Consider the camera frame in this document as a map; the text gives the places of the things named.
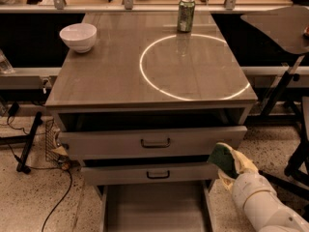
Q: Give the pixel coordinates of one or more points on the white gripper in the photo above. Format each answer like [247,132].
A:
[252,188]

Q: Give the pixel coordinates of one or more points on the green yellow sponge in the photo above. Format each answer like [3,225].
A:
[222,157]

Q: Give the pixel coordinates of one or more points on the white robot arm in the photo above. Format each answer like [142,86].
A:
[277,218]

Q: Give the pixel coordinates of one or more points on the bottom grey drawer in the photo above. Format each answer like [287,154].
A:
[159,207]

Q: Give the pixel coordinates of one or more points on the grey drawer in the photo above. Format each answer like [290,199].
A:
[130,144]
[159,207]
[150,173]

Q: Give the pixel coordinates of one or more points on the top grey drawer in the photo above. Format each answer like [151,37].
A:
[130,144]

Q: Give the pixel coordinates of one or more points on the grey drawer cabinet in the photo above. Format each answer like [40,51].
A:
[142,74]

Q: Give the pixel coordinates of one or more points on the middle grey drawer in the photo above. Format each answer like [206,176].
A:
[150,173]

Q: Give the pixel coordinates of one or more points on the black office chair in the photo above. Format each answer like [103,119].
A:
[288,27]

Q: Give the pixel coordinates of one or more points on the green soda can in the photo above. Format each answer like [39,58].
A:
[186,15]

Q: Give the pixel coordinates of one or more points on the white ceramic bowl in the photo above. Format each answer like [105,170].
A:
[80,37]

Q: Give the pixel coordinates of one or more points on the black stand leg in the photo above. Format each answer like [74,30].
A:
[27,141]

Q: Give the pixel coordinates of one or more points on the wire mesh basket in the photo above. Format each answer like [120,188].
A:
[54,151]

